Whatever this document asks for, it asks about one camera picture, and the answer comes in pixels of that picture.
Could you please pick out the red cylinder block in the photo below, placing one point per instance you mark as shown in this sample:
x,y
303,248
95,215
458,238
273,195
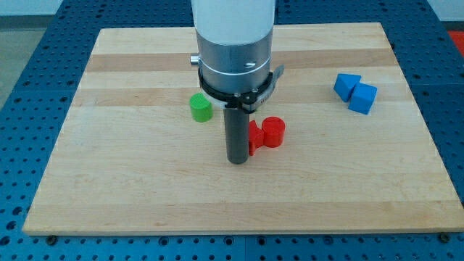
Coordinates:
x,y
274,131

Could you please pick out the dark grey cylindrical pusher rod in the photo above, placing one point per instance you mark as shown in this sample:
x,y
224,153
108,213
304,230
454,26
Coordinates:
x,y
236,135

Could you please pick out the green cylinder block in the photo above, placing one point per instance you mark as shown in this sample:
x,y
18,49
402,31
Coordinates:
x,y
201,108

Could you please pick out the light wooden board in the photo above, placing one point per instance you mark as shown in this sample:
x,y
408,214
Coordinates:
x,y
130,160

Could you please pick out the red star block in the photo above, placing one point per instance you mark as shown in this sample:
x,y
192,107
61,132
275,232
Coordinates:
x,y
256,137

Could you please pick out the blue cube block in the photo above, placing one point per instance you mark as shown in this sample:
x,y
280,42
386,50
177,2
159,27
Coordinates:
x,y
362,98

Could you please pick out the blue triangular block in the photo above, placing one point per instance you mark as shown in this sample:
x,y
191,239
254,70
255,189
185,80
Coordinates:
x,y
345,85

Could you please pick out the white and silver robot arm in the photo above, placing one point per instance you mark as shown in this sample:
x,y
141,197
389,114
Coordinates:
x,y
234,39

